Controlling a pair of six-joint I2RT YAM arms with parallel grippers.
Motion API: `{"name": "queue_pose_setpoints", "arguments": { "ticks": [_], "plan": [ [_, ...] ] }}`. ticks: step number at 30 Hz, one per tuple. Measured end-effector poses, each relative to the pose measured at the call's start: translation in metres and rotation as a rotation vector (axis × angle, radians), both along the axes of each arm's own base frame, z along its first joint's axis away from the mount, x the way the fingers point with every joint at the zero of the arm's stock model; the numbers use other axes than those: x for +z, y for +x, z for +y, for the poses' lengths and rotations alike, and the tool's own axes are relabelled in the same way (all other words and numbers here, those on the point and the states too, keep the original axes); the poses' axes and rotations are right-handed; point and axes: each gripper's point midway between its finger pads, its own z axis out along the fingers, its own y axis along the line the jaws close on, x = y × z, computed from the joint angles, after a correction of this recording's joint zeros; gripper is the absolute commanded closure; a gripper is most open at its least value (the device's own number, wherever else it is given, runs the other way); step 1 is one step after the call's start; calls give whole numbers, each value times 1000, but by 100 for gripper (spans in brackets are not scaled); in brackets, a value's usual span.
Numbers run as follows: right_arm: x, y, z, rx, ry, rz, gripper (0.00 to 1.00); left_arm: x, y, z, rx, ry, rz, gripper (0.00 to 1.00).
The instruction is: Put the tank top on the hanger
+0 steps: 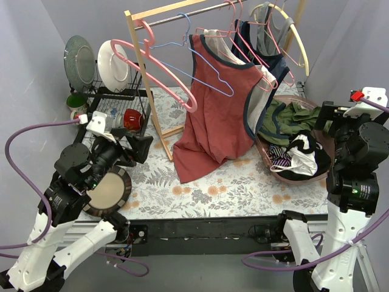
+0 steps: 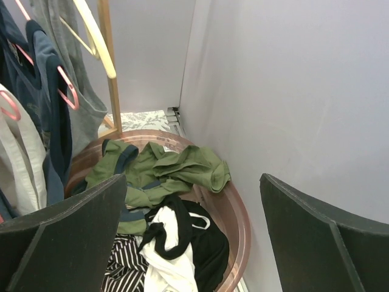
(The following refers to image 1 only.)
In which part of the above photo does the green tank top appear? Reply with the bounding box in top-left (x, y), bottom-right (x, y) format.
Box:
top-left (258, 99), bottom-right (321, 147)

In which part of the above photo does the blue wire hanger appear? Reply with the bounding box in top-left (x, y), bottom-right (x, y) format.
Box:
top-left (139, 12), bottom-right (234, 97)

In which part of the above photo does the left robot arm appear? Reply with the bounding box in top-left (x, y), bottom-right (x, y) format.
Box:
top-left (1, 128), bottom-right (153, 291)

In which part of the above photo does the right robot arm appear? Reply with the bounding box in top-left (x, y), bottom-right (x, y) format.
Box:
top-left (275, 102), bottom-right (388, 291)

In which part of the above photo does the red tank top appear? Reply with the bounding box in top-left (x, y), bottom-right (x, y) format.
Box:
top-left (173, 35), bottom-right (263, 183)

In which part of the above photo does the white tank top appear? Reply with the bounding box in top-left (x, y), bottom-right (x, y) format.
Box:
top-left (204, 29), bottom-right (277, 134)

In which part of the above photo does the pink plastic hanger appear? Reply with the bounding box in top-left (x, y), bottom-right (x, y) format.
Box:
top-left (111, 18), bottom-right (198, 113)

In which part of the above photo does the cream wooden hanger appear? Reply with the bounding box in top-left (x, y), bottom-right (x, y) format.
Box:
top-left (250, 0), bottom-right (310, 77)

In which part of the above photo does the grey tank top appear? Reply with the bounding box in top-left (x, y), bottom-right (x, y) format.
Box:
top-left (255, 2), bottom-right (294, 56)

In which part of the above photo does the navy tank top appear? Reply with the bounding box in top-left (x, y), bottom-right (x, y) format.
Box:
top-left (230, 20), bottom-right (291, 101)

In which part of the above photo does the red bowl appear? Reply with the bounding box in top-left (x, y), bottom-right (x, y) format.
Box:
top-left (123, 108), bottom-right (144, 132)

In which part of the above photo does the blue white cup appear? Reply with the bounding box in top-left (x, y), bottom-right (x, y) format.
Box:
top-left (107, 108), bottom-right (124, 128)

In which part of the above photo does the black dish rack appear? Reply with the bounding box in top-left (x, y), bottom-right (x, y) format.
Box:
top-left (70, 69), bottom-right (151, 137)

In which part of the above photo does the brown rimmed plate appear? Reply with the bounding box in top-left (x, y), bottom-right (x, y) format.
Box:
top-left (83, 165), bottom-right (132, 217)

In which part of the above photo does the black white garment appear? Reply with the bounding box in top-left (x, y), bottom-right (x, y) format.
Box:
top-left (270, 131), bottom-right (331, 176)

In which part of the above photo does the pink laundry basin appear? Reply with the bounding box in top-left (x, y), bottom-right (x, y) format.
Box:
top-left (256, 95), bottom-right (334, 185)

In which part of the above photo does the green mug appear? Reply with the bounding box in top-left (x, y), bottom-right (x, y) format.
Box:
top-left (66, 94), bottom-right (89, 113)

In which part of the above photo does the striped garment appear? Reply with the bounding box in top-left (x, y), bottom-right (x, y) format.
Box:
top-left (267, 144), bottom-right (292, 169)

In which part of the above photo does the white plate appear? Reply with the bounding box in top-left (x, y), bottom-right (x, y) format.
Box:
top-left (97, 40), bottom-right (130, 93)

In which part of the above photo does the green patterned plate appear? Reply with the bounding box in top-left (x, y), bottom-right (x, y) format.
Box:
top-left (64, 35), bottom-right (96, 92)

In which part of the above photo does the floral table mat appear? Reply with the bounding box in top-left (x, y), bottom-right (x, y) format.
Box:
top-left (62, 82), bottom-right (331, 220)

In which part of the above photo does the wooden clothes rack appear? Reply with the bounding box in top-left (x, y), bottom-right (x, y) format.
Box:
top-left (123, 0), bottom-right (309, 162)

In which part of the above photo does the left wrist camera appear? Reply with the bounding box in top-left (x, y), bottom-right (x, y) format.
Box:
top-left (86, 111), bottom-right (116, 143)

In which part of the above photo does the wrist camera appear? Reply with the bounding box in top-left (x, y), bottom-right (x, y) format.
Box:
top-left (86, 111), bottom-right (116, 143)
top-left (343, 86), bottom-right (388, 119)

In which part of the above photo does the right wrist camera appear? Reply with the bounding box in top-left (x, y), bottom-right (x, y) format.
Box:
top-left (343, 86), bottom-right (388, 119)

